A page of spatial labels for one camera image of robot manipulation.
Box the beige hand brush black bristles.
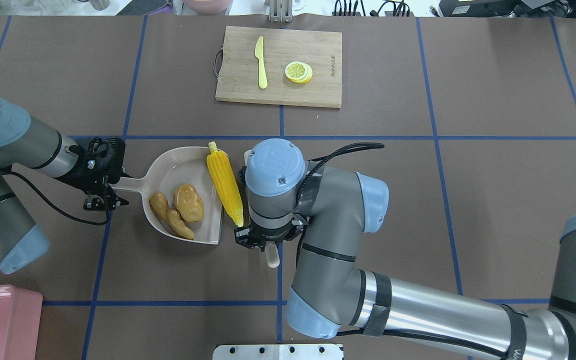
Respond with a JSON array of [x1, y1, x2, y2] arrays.
[[263, 242, 281, 269]]

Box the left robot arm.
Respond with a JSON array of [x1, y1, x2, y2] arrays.
[[0, 98, 129, 274]]

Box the aluminium frame post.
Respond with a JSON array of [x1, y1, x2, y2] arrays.
[[265, 0, 294, 23]]

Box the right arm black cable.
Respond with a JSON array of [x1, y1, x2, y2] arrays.
[[295, 142, 385, 201]]

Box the beige plastic dustpan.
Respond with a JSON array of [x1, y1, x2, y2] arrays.
[[114, 146, 222, 245]]

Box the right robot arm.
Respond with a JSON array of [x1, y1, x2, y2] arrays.
[[245, 138, 576, 360]]

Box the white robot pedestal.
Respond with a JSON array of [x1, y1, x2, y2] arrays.
[[212, 343, 345, 360]]

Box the toy ginger root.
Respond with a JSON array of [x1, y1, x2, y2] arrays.
[[149, 192, 195, 240]]

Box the bamboo cutting board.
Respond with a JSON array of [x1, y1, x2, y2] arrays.
[[215, 26, 343, 109]]

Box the yellow toy lemon slices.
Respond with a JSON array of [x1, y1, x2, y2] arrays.
[[284, 61, 314, 84]]

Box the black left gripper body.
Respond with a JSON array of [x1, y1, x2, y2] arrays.
[[68, 136, 126, 196]]

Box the pink bowl with clear pieces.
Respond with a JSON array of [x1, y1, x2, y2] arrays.
[[182, 0, 233, 15]]

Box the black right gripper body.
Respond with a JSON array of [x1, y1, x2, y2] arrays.
[[234, 215, 309, 251]]

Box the yellow toy corn cob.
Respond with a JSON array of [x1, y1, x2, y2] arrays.
[[206, 141, 244, 228]]

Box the yellow plastic knife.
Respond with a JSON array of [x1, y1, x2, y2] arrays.
[[254, 36, 268, 90]]

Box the purple cloth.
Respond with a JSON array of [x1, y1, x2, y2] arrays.
[[116, 0, 174, 16]]

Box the pink plastic bin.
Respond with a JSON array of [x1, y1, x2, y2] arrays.
[[0, 284, 43, 360]]

